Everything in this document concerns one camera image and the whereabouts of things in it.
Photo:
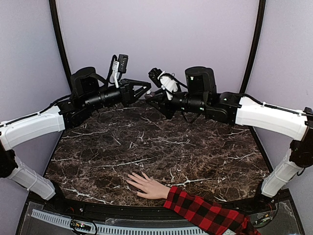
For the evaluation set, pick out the small green circuit board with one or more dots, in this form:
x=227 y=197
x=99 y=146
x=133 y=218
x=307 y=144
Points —
x=77 y=225

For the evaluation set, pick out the black right frame post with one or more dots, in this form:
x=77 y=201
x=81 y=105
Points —
x=254 y=45

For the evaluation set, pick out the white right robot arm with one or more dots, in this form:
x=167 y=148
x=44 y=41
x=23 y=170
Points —
x=230 y=108

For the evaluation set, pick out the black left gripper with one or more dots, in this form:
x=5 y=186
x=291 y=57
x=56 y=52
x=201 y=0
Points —
x=127 y=93

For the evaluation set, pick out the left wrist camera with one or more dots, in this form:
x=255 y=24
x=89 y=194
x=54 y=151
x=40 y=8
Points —
x=118 y=67

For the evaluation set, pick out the black front table rail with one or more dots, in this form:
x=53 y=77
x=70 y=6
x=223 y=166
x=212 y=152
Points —
x=98 y=211

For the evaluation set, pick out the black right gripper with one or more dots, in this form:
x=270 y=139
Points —
x=163 y=107

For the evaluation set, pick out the grey slotted cable duct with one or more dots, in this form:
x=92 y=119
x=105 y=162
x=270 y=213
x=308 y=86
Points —
x=102 y=229

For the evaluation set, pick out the red plaid sleeve forearm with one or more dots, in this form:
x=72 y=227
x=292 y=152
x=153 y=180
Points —
x=210 y=217

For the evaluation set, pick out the mannequin hand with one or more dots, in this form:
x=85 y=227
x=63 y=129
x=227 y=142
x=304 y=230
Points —
x=147 y=187

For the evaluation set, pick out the black frame post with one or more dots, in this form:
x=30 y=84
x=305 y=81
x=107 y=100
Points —
x=59 y=38
x=254 y=45

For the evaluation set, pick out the black left frame post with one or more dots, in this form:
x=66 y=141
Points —
x=59 y=38

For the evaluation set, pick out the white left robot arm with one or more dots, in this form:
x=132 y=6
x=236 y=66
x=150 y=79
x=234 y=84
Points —
x=60 y=115

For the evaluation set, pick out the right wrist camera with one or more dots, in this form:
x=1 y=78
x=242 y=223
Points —
x=164 y=81

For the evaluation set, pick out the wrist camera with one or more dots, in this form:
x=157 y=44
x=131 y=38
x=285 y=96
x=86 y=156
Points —
x=118 y=67
x=164 y=81

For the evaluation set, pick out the right wiring board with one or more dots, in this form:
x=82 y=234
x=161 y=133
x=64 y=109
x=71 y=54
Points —
x=264 y=220

